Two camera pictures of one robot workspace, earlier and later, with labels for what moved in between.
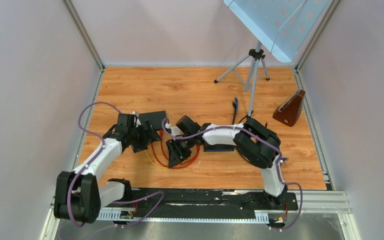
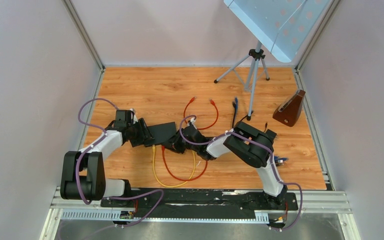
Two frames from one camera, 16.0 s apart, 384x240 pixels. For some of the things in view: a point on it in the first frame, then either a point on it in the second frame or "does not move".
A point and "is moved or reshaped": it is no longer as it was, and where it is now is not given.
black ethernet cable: x=234 y=106 does not move
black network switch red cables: x=158 y=119 is moved or reshaped
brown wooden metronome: x=288 y=112 does not move
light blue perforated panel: x=282 y=27 does not move
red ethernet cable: x=177 y=167 -> x=212 y=101
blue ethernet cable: x=236 y=101 does not move
